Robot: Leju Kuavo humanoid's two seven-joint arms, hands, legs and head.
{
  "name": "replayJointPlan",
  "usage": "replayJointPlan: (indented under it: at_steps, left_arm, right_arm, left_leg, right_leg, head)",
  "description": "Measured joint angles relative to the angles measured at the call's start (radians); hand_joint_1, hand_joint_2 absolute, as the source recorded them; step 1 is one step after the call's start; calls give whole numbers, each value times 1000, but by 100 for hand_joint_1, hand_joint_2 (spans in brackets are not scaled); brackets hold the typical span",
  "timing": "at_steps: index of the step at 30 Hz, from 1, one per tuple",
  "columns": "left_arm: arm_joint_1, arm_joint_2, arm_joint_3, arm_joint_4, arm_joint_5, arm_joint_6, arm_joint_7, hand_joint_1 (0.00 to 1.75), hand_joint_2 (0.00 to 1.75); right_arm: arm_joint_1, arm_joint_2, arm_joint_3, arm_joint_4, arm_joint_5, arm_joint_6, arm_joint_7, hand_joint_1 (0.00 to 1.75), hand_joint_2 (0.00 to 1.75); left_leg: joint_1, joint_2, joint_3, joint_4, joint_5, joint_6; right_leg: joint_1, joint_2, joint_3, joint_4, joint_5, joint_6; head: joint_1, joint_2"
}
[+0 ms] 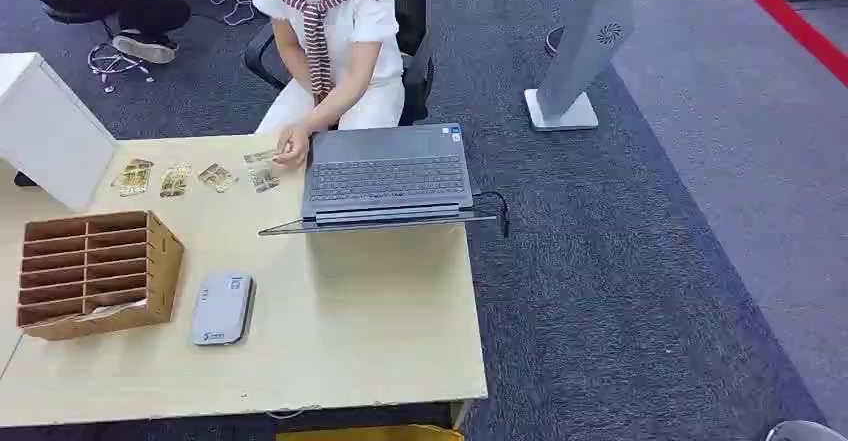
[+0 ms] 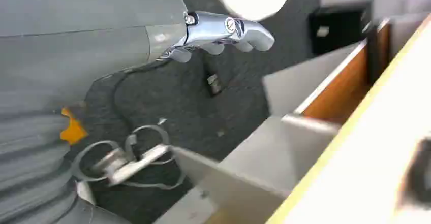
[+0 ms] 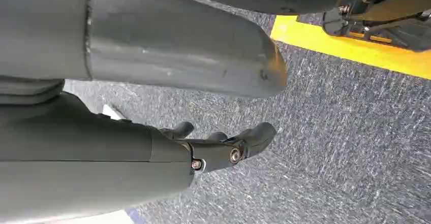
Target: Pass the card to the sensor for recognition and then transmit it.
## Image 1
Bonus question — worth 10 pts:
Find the grey open laptop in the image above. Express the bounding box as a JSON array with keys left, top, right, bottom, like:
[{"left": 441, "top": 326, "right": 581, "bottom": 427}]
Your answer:
[{"left": 257, "top": 123, "right": 498, "bottom": 237}]

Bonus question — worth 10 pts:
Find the person's hand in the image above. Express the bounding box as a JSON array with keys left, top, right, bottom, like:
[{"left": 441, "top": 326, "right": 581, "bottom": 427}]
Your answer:
[{"left": 274, "top": 123, "right": 311, "bottom": 171}]

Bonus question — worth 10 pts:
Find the black office chair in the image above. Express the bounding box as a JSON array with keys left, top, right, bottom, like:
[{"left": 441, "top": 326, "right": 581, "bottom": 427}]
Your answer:
[{"left": 243, "top": 0, "right": 435, "bottom": 127}]

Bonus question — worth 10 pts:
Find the seated person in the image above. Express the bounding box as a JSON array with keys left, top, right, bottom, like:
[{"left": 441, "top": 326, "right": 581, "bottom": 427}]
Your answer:
[{"left": 248, "top": 0, "right": 406, "bottom": 171}]

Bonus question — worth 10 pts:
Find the grey curved floor stand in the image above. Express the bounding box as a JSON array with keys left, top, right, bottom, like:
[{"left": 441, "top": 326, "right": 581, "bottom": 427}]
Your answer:
[{"left": 523, "top": 0, "right": 635, "bottom": 133}]

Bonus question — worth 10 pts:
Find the grey card reader device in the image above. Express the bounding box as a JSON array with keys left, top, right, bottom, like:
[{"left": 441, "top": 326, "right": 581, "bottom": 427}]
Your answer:
[{"left": 190, "top": 272, "right": 256, "bottom": 347}]

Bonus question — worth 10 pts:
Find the yellow object under desk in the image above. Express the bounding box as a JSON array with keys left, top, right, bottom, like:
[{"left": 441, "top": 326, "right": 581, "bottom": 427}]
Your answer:
[{"left": 276, "top": 424, "right": 465, "bottom": 441}]

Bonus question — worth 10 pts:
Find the wooden card sorting box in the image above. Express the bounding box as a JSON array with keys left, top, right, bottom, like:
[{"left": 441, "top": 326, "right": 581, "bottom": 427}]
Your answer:
[{"left": 16, "top": 209, "right": 185, "bottom": 343}]

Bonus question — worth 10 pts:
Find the card inside wooden box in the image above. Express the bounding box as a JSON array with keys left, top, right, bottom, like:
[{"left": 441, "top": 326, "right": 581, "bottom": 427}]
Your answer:
[{"left": 76, "top": 300, "right": 148, "bottom": 323}]

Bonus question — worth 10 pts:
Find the white cabinet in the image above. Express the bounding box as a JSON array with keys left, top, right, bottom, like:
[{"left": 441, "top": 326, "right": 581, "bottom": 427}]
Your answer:
[{"left": 0, "top": 52, "right": 119, "bottom": 213}]

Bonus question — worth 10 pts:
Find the grey rounded object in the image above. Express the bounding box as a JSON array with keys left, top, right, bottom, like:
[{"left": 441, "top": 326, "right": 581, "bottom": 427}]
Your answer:
[{"left": 765, "top": 419, "right": 845, "bottom": 441}]

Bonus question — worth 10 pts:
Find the black laptop cable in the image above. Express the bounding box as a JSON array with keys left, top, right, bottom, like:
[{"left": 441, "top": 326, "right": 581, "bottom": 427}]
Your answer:
[{"left": 472, "top": 190, "right": 511, "bottom": 239}]

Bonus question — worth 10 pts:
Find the white cable on floor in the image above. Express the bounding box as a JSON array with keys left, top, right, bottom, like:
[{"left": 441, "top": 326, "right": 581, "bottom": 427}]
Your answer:
[{"left": 209, "top": 0, "right": 257, "bottom": 27}]

